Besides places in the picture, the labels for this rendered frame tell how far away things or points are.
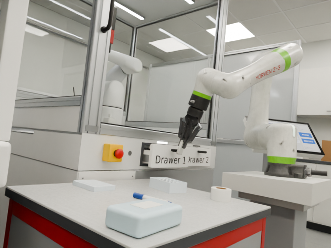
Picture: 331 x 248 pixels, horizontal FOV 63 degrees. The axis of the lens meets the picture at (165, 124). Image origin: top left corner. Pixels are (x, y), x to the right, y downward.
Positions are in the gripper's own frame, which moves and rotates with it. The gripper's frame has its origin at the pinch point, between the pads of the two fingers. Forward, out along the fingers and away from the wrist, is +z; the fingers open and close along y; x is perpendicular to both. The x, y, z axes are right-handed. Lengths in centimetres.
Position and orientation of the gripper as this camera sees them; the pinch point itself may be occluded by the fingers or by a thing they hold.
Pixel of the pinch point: (181, 147)
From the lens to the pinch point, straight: 131.0
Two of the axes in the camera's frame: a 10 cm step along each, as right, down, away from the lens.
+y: 6.8, 3.6, -6.4
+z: -3.5, 9.2, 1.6
